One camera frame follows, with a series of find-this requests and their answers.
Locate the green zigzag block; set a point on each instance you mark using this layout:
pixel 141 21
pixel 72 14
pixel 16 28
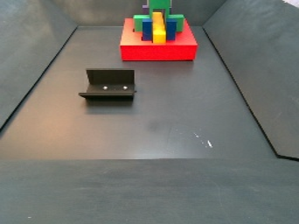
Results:
pixel 165 7

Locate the black angle fixture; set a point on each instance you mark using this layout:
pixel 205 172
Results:
pixel 110 83

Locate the red base board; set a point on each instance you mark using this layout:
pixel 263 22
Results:
pixel 138 50

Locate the yellow long block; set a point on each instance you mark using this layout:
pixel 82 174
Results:
pixel 159 30

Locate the blue block left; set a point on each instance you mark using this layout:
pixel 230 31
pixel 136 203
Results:
pixel 147 29

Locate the blue block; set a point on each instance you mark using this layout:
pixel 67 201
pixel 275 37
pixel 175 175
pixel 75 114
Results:
pixel 170 28
pixel 147 29

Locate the blue block right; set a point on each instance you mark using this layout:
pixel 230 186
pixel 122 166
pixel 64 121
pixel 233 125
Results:
pixel 170 28

